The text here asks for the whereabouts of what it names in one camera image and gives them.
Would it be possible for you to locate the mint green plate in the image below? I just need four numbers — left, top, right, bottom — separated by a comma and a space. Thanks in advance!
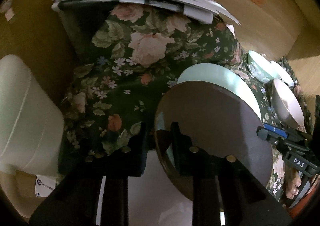
177, 63, 261, 119

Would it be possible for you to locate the mint green bowl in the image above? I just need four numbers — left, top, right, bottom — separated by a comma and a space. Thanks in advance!
247, 50, 280, 84

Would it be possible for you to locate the white plate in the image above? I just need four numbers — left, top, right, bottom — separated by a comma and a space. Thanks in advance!
94, 149, 227, 226

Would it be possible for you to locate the floral tablecloth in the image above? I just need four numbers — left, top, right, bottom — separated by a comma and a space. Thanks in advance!
58, 3, 313, 201

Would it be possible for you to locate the right hand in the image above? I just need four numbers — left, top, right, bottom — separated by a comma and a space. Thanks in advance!
285, 166, 302, 199

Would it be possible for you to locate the pink bowl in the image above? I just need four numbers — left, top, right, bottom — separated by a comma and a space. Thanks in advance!
270, 78, 304, 129

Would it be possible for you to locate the white spotted bowl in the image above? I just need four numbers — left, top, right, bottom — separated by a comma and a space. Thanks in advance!
271, 61, 295, 88

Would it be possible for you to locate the dark brown plate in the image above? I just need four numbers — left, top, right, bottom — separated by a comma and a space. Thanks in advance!
155, 81, 273, 200

